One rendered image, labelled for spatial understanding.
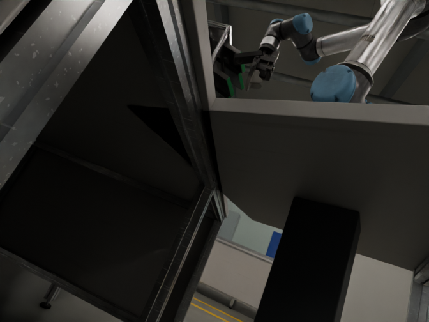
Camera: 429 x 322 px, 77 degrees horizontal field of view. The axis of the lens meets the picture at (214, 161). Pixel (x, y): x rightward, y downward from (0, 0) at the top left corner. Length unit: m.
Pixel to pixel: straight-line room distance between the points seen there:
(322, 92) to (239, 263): 4.11
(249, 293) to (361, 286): 5.59
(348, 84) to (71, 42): 0.66
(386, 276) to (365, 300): 0.97
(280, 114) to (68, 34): 0.30
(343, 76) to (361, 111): 0.39
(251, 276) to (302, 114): 4.36
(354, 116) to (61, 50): 0.33
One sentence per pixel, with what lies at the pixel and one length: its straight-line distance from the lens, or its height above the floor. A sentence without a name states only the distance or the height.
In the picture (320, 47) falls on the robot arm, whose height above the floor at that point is 1.50.
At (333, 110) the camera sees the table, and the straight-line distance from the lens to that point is 0.41.
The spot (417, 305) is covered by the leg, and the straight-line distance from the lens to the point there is 1.18.
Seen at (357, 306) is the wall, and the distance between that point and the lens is 9.77.
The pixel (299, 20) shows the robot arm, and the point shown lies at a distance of 1.20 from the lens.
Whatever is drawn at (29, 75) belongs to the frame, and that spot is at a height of 0.66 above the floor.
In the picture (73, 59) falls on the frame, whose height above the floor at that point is 0.68.
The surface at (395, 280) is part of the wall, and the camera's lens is 10.15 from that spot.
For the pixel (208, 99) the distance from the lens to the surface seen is 0.46.
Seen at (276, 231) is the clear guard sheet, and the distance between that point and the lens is 4.79.
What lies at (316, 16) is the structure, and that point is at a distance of 5.58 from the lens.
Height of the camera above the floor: 0.61
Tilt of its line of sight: 18 degrees up
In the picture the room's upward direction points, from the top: 24 degrees clockwise
